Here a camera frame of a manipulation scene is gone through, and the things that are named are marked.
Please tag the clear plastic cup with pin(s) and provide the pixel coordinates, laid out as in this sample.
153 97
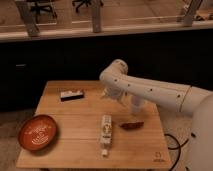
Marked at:
136 105

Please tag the metal frame post middle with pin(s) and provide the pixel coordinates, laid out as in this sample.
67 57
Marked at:
96 16

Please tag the black and white eraser block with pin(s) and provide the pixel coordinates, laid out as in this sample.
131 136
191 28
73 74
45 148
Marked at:
71 95

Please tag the metal frame post right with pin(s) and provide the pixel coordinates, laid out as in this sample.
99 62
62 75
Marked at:
191 12

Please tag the white bottle with label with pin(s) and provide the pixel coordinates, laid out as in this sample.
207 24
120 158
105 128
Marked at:
106 134

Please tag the metal frame post left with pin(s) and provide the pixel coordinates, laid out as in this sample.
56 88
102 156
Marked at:
27 18

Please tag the black office chair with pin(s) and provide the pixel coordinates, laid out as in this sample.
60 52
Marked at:
78 3
41 5

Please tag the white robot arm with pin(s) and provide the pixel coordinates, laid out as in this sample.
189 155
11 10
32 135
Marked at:
193 101

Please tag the orange round bowl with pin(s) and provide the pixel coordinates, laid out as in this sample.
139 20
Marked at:
37 132

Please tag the metal frame post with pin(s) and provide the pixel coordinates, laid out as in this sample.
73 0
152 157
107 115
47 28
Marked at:
191 12
96 16
27 18

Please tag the black office chair right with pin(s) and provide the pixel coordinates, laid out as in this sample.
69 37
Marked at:
78 3

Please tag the dark red dried pepper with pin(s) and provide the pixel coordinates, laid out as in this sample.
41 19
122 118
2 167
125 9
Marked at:
131 125

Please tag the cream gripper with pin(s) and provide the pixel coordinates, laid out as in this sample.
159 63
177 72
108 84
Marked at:
105 94

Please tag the black office chair left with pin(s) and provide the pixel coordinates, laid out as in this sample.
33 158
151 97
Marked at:
41 5

